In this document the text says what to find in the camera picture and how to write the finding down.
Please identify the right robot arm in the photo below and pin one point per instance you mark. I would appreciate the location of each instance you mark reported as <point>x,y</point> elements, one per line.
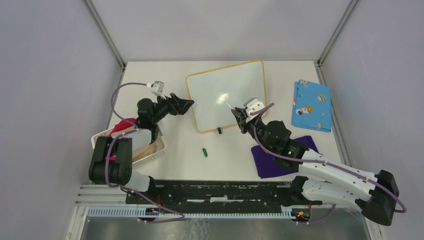
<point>375,195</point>

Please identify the left aluminium frame post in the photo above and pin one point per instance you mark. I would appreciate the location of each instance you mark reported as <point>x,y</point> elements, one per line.
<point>94,13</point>

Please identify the white slotted cable duct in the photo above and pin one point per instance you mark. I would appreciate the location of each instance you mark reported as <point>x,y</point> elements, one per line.
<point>141,212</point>

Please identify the blue cartoon cloth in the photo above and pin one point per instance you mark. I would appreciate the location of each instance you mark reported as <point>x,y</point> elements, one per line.
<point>312,106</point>

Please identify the green marker cap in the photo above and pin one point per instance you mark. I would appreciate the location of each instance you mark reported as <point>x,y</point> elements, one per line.
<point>205,153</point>

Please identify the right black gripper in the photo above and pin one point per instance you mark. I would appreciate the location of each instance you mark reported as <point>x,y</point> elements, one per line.
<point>241,118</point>

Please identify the aluminium frame post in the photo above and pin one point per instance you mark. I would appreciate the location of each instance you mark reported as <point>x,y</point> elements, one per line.
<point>94,13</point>
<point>338,29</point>

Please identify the red cloth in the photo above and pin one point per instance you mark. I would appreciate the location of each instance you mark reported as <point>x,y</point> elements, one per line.
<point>123,124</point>

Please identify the yellow framed whiteboard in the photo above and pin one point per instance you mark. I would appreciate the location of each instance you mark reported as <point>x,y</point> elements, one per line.
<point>234,84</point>

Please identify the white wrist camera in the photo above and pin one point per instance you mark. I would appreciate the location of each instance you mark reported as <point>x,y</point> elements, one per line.
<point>253,107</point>
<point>157,88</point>

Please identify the purple cloth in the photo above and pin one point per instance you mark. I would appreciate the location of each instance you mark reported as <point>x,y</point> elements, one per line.
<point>265,165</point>

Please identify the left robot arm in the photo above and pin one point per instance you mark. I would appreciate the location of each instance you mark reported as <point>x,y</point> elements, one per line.
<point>112,159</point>

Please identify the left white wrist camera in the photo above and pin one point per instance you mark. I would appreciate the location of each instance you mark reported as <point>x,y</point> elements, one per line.
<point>157,88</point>

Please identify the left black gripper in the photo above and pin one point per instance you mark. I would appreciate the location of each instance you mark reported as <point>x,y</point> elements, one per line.
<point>177,105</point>

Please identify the tan cloth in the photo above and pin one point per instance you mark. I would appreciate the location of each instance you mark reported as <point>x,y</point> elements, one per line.
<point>144,151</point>

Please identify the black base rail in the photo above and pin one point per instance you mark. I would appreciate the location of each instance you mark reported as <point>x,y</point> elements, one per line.
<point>226,197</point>

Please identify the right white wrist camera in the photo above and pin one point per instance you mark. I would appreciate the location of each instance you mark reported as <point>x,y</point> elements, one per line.
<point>253,107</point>

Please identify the right aluminium frame post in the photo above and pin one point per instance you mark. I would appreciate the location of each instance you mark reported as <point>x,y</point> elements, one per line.
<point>338,29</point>

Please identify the white plastic basket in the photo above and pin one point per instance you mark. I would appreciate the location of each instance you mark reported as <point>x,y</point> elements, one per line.
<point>137,164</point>

